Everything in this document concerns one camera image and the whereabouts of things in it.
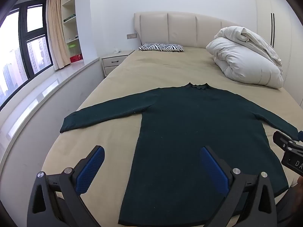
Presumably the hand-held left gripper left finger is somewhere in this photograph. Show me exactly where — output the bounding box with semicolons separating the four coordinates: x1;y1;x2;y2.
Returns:
27;145;106;227

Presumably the black framed window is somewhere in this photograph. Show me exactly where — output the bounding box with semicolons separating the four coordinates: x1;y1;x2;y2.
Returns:
0;0;54;111

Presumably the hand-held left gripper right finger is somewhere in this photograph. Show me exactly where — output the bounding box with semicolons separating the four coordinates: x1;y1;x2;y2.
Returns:
201;146;278;227

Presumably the white wall shelf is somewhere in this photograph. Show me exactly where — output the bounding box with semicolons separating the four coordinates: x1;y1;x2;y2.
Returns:
60;0;84;63

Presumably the white wardrobe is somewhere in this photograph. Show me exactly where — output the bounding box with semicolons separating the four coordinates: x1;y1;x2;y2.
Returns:
254;0;303;100

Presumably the white nightstand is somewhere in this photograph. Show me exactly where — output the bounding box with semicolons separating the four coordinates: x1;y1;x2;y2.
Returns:
101;50;135;77

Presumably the white folded duvet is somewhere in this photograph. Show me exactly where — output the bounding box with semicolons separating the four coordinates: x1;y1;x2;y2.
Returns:
205;26;284;89

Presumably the white window ledge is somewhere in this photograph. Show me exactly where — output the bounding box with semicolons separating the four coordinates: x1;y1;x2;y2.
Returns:
0;57;106;218

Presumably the dark green sweater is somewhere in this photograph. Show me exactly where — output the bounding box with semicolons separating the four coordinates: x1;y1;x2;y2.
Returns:
60;82;299;227

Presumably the beige bed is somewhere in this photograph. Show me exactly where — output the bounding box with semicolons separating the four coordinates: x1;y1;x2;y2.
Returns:
41;47;303;227

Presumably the cream padded headboard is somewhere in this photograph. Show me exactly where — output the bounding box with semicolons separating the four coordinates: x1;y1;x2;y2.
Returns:
134;12;258;51

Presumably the zebra print pillow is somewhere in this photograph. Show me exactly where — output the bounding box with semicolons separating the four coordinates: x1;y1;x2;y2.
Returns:
138;43;184;52

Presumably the beige curtain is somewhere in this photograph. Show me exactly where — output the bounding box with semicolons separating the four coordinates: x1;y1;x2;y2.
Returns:
46;0;71;71

